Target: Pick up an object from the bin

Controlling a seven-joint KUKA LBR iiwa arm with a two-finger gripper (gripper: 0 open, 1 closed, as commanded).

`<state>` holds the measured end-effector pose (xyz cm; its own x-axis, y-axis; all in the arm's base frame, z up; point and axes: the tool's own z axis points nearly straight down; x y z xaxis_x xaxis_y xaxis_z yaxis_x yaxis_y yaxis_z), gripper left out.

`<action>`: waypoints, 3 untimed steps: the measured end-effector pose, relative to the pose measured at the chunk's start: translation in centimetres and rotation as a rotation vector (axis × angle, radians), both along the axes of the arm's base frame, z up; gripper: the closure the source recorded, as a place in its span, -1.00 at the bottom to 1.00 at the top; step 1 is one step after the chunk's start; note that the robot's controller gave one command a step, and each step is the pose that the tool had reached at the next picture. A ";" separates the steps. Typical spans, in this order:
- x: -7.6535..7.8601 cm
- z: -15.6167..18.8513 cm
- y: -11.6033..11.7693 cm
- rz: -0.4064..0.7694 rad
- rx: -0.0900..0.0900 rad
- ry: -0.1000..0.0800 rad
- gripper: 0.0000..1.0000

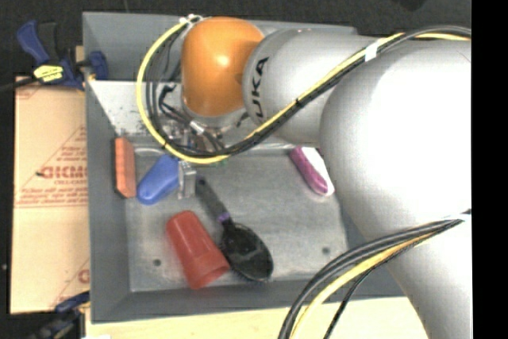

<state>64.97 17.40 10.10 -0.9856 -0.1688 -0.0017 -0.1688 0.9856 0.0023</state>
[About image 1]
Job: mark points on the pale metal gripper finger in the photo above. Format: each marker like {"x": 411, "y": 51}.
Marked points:
{"x": 182, "y": 180}
{"x": 191, "y": 180}

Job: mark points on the blue rounded plastic object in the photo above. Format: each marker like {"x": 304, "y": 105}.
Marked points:
{"x": 158, "y": 182}

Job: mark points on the orange flat block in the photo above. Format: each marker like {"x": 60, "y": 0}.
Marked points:
{"x": 125, "y": 168}

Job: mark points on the red plastic cup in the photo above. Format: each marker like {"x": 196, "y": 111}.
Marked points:
{"x": 195, "y": 246}

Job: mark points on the black hairbrush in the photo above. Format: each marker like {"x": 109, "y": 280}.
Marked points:
{"x": 246, "y": 250}

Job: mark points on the grey metal bin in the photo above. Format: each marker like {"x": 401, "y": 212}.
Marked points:
{"x": 285, "y": 218}

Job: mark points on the purple and white oblong object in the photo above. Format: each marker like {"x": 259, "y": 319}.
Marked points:
{"x": 311, "y": 172}

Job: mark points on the brown cardboard board red print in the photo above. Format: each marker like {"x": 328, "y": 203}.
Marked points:
{"x": 47, "y": 155}

